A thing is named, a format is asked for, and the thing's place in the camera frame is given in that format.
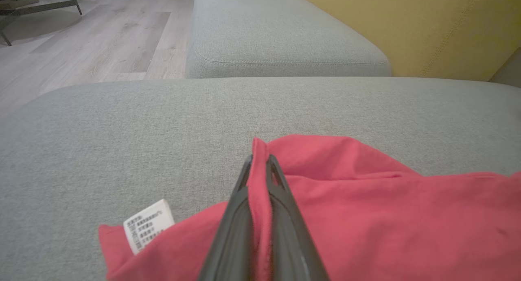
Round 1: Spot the large grey sofa seat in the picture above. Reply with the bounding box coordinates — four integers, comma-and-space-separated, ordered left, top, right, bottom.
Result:
0, 77, 521, 281

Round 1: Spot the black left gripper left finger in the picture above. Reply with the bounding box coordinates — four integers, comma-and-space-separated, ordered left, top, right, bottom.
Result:
197, 155, 255, 281

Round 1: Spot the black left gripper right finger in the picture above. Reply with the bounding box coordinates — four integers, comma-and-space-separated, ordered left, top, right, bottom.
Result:
265, 154, 330, 281

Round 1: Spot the red jersey with white sleeves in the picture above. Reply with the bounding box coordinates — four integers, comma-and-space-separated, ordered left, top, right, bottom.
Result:
98, 135, 521, 281

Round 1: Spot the yellow sofa backrest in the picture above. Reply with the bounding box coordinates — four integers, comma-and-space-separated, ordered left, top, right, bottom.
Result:
285, 0, 521, 82

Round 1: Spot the table with metal legs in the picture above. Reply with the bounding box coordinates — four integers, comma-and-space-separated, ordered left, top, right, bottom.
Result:
0, 0, 83, 47

